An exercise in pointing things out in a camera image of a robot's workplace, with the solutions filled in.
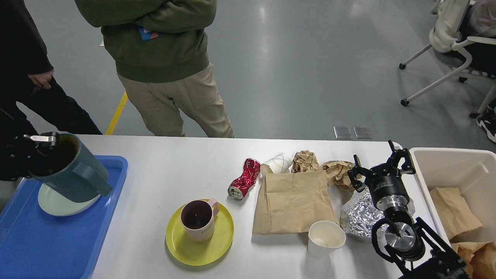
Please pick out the crumpled aluminium foil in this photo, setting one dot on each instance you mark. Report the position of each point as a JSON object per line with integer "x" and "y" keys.
{"x": 359, "y": 215}

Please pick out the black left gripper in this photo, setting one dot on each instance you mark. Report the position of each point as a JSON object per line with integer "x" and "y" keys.
{"x": 16, "y": 154}

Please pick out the metal floor socket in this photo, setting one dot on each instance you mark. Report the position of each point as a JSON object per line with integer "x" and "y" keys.
{"x": 362, "y": 132}
{"x": 343, "y": 132}

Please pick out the dark teal mug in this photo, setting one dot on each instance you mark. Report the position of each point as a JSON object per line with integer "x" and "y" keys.
{"x": 72, "y": 170}

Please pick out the yellow plate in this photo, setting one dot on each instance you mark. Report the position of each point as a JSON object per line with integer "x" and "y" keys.
{"x": 190, "y": 252}

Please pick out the crushed red soda can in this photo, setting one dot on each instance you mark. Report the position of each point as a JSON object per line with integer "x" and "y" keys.
{"x": 240, "y": 186}

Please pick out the brown paper bag in bin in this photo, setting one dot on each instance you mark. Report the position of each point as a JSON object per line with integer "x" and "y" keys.
{"x": 454, "y": 212}

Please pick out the person in green sweater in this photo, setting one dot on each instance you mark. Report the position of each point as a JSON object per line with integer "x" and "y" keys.
{"x": 160, "y": 53}

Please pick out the crumpled brown paper ball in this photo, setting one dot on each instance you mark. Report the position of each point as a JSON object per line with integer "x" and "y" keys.
{"x": 305, "y": 161}

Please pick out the pink mug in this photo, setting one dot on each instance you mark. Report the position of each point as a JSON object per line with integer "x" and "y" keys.
{"x": 197, "y": 218}

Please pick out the white office chair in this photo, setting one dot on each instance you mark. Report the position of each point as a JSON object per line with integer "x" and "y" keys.
{"x": 449, "y": 47}

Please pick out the crushed white paper cup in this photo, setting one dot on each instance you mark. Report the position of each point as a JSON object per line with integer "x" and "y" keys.
{"x": 279, "y": 164}

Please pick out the blue plastic tray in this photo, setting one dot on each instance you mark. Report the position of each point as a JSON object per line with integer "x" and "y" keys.
{"x": 37, "y": 245}

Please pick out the person in black clothes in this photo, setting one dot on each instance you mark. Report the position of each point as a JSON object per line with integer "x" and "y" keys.
{"x": 27, "y": 78}

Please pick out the crumpled brown paper in bin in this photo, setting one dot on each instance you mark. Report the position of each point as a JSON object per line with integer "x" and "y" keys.
{"x": 480, "y": 258}

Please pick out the flat brown paper bag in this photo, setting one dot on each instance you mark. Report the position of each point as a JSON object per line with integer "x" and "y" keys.
{"x": 291, "y": 202}

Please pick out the beige plastic bin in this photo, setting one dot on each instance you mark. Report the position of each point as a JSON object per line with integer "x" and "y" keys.
{"x": 473, "y": 171}

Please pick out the metal floor socket left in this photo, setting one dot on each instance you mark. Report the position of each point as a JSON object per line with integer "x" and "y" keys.
{"x": 343, "y": 132}

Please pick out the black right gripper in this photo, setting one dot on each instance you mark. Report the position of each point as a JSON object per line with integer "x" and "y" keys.
{"x": 386, "y": 188}

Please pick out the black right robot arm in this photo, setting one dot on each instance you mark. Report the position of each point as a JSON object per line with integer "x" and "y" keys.
{"x": 417, "y": 250}

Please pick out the crumpled brown paper wad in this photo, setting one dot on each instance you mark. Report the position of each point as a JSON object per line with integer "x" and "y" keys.
{"x": 337, "y": 174}

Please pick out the metal floor socket right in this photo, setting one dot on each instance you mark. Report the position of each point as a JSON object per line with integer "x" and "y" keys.
{"x": 362, "y": 132}

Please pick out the pale green plate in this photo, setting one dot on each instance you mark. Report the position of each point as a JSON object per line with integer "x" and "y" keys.
{"x": 57, "y": 205}

